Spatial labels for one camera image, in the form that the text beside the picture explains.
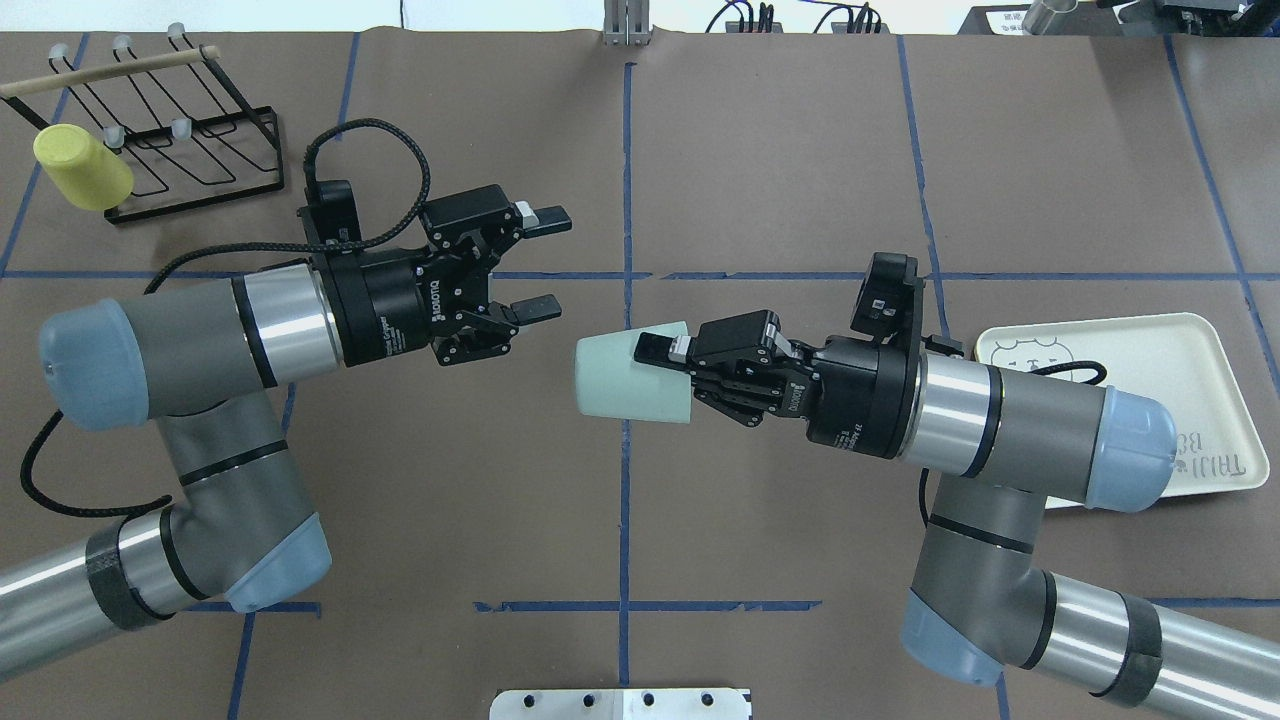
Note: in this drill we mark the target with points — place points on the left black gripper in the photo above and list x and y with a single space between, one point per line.
385 306

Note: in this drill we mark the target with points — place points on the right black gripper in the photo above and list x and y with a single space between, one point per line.
858 398

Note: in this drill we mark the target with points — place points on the light green cup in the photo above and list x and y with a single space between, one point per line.
609 382

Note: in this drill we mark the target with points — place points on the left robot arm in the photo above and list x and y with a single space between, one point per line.
199 362

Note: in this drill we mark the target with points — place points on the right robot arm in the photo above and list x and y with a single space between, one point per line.
1001 443

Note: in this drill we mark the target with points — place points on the yellow cup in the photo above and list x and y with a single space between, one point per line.
88 174

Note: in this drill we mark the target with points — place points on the silver metal cup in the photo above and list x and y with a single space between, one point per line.
1047 17

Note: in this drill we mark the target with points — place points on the cream bear serving tray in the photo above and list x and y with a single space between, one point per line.
1176 358

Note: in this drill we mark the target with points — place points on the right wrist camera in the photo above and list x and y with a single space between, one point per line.
886 301

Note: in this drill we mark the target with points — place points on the aluminium frame post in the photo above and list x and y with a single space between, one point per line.
627 23

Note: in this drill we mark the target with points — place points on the black wire cup rack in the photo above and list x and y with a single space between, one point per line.
187 133

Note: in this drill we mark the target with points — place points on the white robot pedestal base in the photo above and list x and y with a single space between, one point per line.
623 703

